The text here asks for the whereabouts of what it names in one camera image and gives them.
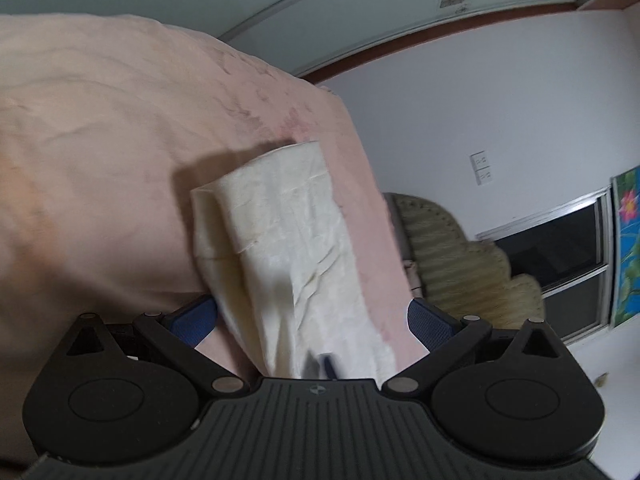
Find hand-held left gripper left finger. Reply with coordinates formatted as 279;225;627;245
64;294;251;399

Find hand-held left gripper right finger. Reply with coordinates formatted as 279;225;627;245
382;297;569;400

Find white pants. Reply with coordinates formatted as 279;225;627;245
190;141;432;387

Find olive padded headboard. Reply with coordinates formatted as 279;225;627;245
384;192;547;335

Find pink blanket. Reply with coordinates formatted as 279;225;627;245
0;13;432;480

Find window with metal frame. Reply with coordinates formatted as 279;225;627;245
474;186;617;347

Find white wall socket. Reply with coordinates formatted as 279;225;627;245
470;149;494;186

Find brown wooden frame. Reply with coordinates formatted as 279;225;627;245
299;0;582;86

